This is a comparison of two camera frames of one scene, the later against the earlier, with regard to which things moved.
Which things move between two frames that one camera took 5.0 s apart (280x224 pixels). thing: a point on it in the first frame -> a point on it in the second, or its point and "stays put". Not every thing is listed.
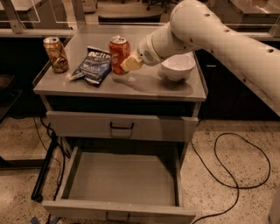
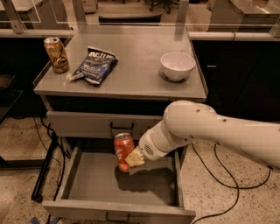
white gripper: [147, 51] -> [148, 146]
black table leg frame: [44, 164] stays put
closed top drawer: [121, 126] stays put
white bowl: [178, 66] stays put
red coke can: [119, 51] -> [123, 144]
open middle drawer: [120, 185] stays put
